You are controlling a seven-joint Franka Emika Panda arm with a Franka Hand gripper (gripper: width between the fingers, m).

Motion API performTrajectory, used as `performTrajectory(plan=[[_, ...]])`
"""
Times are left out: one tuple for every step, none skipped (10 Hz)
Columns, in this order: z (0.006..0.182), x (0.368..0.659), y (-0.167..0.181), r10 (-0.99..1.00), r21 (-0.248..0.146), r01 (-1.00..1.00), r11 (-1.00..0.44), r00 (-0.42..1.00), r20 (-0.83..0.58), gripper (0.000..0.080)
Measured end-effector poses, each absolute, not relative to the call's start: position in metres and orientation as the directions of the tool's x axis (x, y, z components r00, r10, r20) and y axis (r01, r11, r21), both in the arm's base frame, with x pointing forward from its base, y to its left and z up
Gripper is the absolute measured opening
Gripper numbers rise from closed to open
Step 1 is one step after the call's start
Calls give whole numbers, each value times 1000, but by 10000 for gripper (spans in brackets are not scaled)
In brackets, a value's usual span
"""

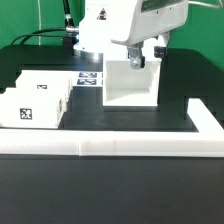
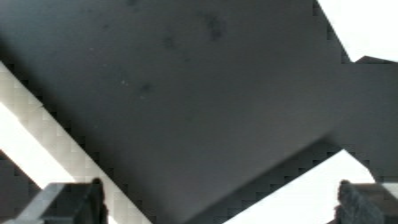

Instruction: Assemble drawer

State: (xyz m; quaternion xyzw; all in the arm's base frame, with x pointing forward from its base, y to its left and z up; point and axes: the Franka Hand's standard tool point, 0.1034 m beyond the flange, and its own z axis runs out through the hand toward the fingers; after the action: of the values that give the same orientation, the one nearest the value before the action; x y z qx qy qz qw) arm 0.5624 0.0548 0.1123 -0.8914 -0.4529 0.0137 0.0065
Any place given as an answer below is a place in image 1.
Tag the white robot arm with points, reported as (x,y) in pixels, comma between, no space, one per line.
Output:
(94,30)

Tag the white front drawer tray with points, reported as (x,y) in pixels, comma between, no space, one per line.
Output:
(32,109)

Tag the white drawer cabinet box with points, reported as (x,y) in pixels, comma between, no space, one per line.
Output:
(124,86)

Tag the white drawer tray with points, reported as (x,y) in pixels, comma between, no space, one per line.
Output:
(47,80)
(32,109)

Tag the white marker sheet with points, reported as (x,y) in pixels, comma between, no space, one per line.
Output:
(87,79)

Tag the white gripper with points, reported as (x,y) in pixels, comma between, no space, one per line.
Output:
(133,21)

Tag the white L-shaped border frame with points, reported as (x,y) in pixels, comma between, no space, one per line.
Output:
(206,141)

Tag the white rear drawer tray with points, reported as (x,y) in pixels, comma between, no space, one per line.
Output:
(47,80)

